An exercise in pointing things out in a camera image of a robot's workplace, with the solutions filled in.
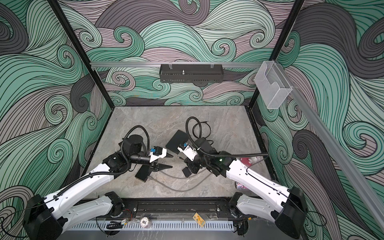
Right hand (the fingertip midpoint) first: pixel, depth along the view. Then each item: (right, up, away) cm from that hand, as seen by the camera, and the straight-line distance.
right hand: (186, 160), depth 74 cm
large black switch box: (-5, +7, +29) cm, 30 cm away
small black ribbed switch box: (-25, -11, +10) cm, 29 cm away
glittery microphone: (+29, -15, +4) cm, 33 cm away
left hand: (-6, +2, -5) cm, 8 cm away
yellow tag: (+5, -26, -4) cm, 27 cm away
